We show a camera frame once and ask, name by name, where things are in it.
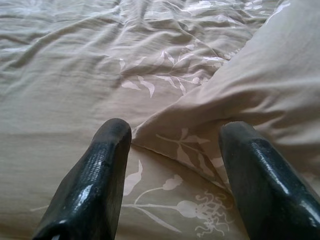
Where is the beige floral bed sheet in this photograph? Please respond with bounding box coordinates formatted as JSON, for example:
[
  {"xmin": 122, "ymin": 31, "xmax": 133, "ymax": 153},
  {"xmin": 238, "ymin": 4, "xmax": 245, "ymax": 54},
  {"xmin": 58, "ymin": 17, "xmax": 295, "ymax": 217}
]
[{"xmin": 0, "ymin": 0, "xmax": 320, "ymax": 240}]

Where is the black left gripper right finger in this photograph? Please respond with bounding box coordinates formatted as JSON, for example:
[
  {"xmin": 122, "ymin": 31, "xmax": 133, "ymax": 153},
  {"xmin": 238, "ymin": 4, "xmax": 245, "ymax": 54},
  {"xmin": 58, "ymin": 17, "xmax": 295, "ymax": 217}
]
[{"xmin": 218, "ymin": 121, "xmax": 320, "ymax": 240}]

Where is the beige floral pillow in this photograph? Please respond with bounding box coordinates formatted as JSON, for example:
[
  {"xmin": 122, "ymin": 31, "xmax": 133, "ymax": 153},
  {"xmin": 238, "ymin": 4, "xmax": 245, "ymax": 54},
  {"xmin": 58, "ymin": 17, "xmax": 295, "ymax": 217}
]
[{"xmin": 132, "ymin": 0, "xmax": 320, "ymax": 192}]

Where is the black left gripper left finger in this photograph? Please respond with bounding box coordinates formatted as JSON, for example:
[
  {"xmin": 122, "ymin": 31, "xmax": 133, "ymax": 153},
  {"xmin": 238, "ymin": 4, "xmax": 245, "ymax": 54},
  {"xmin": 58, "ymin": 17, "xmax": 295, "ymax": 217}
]
[{"xmin": 32, "ymin": 118, "xmax": 133, "ymax": 240}]

